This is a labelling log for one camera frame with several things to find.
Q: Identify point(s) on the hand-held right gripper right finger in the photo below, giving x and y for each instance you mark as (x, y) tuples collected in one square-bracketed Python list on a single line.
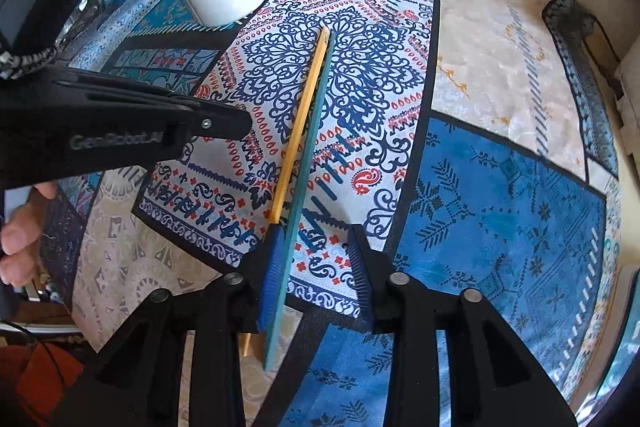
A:
[(361, 274)]

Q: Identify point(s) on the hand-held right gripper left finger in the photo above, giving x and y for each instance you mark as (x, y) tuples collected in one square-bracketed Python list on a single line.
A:
[(267, 287)]

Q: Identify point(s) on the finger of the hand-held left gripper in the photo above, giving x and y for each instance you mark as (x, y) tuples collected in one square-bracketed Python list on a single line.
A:
[(215, 123)]

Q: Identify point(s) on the yellow chopstick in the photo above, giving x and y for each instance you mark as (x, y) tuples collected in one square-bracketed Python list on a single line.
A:
[(300, 127)]

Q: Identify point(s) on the teal green chopstick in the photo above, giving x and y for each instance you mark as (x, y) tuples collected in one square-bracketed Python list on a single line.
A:
[(305, 187)]

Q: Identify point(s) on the person's left hand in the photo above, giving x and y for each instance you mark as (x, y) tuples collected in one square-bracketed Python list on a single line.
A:
[(20, 232)]

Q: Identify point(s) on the patchwork printed tablecloth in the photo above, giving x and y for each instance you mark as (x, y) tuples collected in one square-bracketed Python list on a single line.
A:
[(500, 207)]

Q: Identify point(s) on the orange cloth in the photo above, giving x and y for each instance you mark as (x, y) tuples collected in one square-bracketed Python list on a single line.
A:
[(40, 382)]

